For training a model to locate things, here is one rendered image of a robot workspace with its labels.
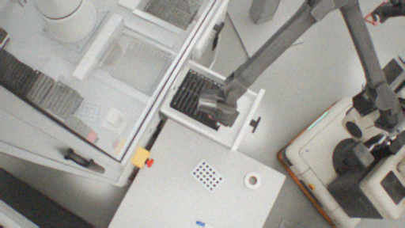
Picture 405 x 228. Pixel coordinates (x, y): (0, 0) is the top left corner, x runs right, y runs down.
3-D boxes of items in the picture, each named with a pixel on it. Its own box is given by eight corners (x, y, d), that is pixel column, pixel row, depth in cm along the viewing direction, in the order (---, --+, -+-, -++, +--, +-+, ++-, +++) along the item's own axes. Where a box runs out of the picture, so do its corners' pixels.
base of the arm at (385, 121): (392, 133, 104) (410, 112, 106) (388, 115, 100) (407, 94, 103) (373, 126, 111) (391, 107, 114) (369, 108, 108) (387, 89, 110)
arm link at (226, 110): (236, 115, 106) (239, 98, 108) (215, 110, 106) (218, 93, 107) (232, 119, 113) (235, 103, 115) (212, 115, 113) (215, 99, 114)
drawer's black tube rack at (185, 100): (235, 96, 144) (237, 92, 137) (217, 132, 139) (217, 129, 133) (189, 74, 145) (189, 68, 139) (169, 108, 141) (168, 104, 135)
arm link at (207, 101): (240, 90, 102) (239, 78, 109) (203, 83, 101) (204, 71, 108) (230, 123, 108) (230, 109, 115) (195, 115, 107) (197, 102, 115)
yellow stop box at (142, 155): (153, 154, 135) (150, 152, 129) (144, 170, 134) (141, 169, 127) (141, 149, 136) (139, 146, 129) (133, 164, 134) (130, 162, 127)
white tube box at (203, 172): (224, 179, 142) (225, 179, 138) (210, 194, 140) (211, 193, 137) (202, 160, 144) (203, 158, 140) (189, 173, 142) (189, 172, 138)
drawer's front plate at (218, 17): (225, 12, 156) (228, -1, 146) (198, 60, 149) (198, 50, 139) (222, 10, 156) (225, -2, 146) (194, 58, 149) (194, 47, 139)
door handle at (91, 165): (109, 169, 83) (88, 158, 64) (104, 177, 82) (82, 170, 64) (93, 159, 83) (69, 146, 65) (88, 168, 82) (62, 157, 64)
